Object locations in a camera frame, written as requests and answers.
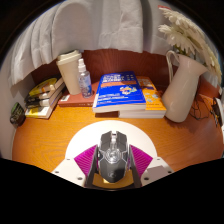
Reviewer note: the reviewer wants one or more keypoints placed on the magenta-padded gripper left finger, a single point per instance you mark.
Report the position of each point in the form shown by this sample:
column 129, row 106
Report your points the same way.
column 71, row 170

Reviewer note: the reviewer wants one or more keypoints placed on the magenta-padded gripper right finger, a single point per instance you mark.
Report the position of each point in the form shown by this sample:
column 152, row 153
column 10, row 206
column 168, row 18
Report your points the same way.
column 153, row 170

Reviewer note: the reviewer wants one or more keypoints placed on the grey and black computer mouse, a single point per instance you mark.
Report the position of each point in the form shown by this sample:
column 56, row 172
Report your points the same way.
column 113, row 156

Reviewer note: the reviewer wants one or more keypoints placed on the white black yellow mouse pad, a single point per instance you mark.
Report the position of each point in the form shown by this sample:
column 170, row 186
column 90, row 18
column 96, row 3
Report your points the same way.
column 86, row 136

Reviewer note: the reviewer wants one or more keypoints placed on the white book with yellow spine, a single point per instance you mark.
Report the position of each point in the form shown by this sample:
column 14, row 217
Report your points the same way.
column 38, row 111

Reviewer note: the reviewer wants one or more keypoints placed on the dark red book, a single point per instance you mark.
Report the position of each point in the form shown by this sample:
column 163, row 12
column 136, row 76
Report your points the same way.
column 75, row 100

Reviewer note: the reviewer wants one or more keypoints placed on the orange book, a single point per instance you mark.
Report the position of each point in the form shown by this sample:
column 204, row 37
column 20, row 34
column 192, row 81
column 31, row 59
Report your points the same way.
column 153, row 100

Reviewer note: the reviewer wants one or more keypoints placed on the black mug with green inside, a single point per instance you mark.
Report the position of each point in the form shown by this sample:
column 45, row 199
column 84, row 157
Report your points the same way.
column 17, row 115

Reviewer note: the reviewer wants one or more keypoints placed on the white jug vase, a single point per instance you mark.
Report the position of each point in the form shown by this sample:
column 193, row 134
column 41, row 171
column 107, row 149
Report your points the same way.
column 183, row 90

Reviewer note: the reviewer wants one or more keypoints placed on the blue book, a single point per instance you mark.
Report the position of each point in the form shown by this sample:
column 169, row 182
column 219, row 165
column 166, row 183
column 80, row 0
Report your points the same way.
column 118, row 90

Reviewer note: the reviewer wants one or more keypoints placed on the yellow and black book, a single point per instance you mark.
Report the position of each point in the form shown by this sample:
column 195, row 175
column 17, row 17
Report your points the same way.
column 43, row 86

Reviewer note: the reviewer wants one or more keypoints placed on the clear spray bottle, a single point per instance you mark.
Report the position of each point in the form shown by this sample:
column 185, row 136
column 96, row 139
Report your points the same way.
column 85, row 81

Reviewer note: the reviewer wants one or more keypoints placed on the beige lidded tumbler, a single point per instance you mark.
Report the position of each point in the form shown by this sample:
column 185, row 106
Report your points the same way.
column 70, row 73

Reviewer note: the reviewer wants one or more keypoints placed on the white and pink flowers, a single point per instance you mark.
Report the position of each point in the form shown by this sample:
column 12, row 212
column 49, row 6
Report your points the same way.
column 190, row 36

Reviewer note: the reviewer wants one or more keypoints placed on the white pleated curtain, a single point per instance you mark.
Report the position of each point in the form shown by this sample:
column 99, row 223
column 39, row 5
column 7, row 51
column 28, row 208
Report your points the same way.
column 100, row 26

